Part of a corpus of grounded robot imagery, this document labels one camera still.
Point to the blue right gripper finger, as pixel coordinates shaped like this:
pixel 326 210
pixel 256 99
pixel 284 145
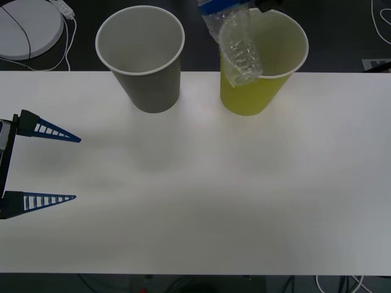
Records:
pixel 226 5

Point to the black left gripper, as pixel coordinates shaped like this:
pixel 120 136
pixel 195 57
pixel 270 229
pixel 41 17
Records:
pixel 7 171

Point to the clear bottle with green cap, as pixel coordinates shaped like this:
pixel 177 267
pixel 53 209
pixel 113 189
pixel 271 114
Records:
pixel 241 52

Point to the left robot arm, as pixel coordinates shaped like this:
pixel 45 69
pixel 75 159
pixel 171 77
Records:
pixel 3 134

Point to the yellow-green plastic bin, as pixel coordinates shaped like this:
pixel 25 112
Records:
pixel 250 100

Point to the grey plastic bin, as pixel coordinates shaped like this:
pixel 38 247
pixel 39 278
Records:
pixel 152 91

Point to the white round disc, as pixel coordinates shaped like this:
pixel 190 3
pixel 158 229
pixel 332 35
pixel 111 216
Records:
pixel 39 27

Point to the grey marker plate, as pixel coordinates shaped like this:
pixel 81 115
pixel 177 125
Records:
pixel 371 64

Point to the white power strip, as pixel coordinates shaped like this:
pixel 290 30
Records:
pixel 64 7

